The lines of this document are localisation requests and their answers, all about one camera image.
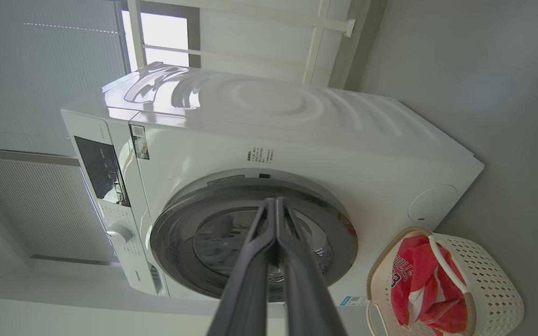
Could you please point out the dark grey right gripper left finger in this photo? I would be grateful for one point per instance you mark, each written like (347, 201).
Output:
(245, 289)

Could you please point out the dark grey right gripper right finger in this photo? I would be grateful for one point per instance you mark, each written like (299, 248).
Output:
(306, 294)

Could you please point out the dark round glass washer door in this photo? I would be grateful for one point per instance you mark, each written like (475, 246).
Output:
(180, 233)

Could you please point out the red and white jersey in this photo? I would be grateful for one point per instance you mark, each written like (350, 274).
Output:
(421, 280)

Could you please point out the white front-load washing machine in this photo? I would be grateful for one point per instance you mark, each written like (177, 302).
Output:
(343, 135)

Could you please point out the cream perforated basket brown rim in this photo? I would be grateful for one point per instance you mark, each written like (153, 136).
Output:
(493, 289)

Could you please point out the blue energy label sticker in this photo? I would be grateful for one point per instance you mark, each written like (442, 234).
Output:
(354, 301)

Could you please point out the white detergent drawer front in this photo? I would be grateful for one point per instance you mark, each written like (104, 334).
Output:
(145, 280)

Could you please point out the white round control knob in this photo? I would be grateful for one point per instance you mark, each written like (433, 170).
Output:
(119, 233)

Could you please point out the QR code sticker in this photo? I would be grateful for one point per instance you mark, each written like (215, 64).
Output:
(139, 142)

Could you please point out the white window blind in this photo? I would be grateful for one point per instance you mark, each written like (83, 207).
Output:
(40, 210)
(40, 79)

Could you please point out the white metal railing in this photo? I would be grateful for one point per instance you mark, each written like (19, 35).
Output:
(315, 42)

